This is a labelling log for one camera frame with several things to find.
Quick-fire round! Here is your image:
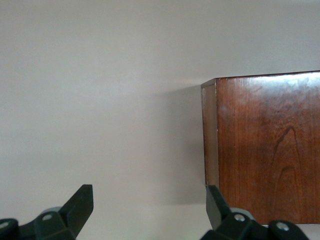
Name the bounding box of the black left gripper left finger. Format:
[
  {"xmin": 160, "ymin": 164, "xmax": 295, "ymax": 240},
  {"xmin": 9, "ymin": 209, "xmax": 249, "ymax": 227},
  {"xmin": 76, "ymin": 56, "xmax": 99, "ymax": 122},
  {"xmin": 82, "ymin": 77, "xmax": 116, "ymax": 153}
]
[{"xmin": 18, "ymin": 184, "xmax": 94, "ymax": 240}]

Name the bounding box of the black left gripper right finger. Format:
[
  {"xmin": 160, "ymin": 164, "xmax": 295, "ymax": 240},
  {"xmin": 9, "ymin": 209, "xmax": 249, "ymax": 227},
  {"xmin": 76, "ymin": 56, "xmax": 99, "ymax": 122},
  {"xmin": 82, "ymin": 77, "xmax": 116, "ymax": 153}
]
[{"xmin": 201, "ymin": 185, "xmax": 270, "ymax": 240}]

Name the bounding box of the dark brown wooden cabinet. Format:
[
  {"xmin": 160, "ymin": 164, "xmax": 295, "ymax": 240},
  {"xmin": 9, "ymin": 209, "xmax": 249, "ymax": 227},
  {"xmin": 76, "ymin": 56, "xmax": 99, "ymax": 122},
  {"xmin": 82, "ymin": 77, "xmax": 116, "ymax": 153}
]
[{"xmin": 200, "ymin": 70, "xmax": 320, "ymax": 226}]

